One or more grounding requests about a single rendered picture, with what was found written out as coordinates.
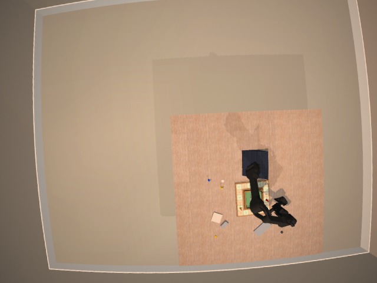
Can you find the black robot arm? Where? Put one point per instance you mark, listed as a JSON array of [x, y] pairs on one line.
[[282, 219]]

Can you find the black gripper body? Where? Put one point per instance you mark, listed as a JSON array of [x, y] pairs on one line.
[[276, 206]]

